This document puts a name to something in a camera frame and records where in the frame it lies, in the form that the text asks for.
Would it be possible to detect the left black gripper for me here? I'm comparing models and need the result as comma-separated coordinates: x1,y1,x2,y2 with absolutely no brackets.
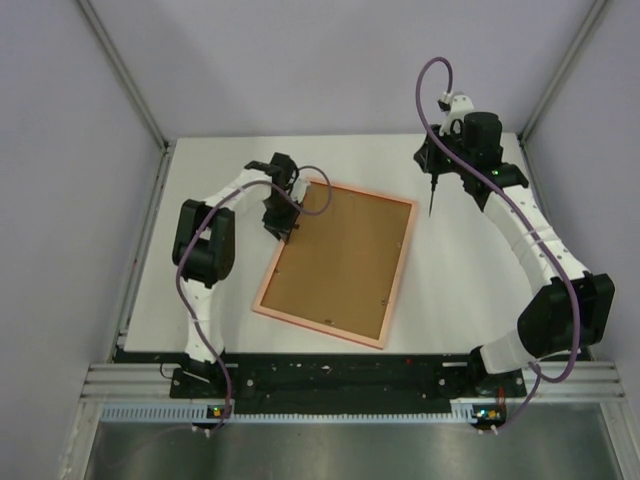
262,193,303,243

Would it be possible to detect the right corner aluminium post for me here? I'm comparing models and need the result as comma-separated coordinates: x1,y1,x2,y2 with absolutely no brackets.
517,0,613,149

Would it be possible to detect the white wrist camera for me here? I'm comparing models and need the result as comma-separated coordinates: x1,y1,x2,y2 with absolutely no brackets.
437,92,475,136
291,179,310,202

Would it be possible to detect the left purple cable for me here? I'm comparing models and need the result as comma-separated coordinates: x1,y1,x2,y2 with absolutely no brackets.
174,165,334,435

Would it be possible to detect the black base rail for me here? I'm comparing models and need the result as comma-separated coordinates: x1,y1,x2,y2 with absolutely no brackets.
114,350,526,415

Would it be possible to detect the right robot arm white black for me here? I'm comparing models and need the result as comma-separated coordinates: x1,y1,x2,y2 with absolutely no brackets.
414,111,615,396

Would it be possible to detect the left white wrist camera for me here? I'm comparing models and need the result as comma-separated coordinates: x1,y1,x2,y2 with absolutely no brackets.
291,179,310,202

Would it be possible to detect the corner aluminium post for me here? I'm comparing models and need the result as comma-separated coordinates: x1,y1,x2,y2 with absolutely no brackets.
517,0,613,149
73,0,169,152

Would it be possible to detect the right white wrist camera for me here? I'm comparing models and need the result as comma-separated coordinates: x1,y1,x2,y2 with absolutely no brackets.
437,92,475,136

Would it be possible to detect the left corner aluminium post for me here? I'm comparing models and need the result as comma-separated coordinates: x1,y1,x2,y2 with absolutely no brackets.
73,0,169,152

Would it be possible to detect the grey slotted cable duct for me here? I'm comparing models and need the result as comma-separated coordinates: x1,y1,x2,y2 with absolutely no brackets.
99,401,501,427

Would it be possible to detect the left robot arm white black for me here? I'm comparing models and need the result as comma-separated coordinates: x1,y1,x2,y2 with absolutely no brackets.
172,153,307,397

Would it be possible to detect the red picture frame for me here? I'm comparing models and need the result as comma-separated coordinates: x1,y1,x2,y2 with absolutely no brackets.
252,178,419,350

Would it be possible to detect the red handled screwdriver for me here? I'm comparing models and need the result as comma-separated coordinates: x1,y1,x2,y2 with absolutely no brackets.
428,173,439,218

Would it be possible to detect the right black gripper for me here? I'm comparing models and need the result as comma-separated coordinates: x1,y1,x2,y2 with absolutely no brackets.
414,123,474,177

